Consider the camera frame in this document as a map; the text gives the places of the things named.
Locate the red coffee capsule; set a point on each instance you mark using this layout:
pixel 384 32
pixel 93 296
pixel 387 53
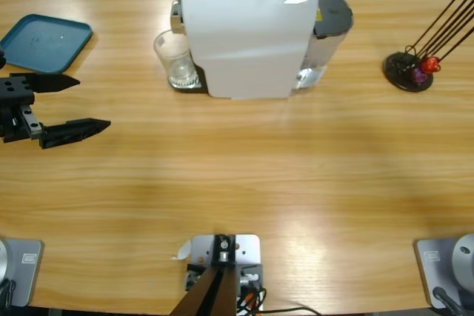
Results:
pixel 429 65

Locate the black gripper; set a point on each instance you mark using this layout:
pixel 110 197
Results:
pixel 15 90

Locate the clear water tank dark lid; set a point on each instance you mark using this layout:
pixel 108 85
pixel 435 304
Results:
pixel 333 12

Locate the clear drinking glass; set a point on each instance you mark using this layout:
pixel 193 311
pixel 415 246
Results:
pixel 177 72

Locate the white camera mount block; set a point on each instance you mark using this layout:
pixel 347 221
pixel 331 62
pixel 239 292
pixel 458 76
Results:
pixel 248 249

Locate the teal plastic tray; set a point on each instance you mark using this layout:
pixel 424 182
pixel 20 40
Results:
pixel 40 38

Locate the white paper tape strip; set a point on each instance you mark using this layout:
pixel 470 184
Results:
pixel 183 251

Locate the metal grille drip tray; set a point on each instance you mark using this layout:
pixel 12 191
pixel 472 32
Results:
pixel 185 90

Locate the dark camera mount post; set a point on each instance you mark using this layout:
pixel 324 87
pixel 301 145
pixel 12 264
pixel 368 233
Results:
pixel 211 294

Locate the grey base plate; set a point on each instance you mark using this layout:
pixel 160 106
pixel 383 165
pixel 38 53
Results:
pixel 27 275
pixel 429 268

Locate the black capsule holder with rods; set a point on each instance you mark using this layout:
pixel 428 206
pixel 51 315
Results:
pixel 398 68

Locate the white capsule coffee machine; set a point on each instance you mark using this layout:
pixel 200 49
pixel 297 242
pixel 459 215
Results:
pixel 252 42

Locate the purple coffee capsule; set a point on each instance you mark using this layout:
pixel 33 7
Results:
pixel 419 76

